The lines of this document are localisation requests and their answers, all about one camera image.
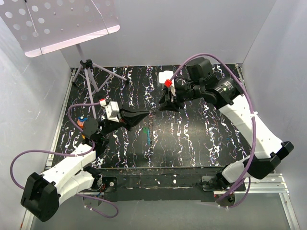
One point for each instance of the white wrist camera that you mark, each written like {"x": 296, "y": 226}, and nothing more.
{"x": 164, "y": 79}
{"x": 111, "y": 108}

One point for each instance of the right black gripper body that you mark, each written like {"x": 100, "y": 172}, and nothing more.
{"x": 187, "y": 92}

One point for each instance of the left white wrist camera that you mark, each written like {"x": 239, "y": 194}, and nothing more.
{"x": 111, "y": 108}

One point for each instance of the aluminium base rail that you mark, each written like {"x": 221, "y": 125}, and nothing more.
{"x": 176, "y": 184}

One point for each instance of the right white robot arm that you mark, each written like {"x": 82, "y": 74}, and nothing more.
{"x": 226, "y": 95}

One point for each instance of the perforated music stand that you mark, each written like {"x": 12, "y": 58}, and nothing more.
{"x": 45, "y": 26}

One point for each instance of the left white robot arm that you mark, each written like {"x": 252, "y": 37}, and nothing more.
{"x": 44, "y": 193}

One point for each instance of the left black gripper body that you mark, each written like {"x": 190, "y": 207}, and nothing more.
{"x": 110, "y": 125}

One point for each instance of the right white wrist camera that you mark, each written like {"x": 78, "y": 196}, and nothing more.
{"x": 164, "y": 79}

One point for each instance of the colourful toy blocks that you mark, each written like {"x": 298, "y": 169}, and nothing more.
{"x": 80, "y": 122}

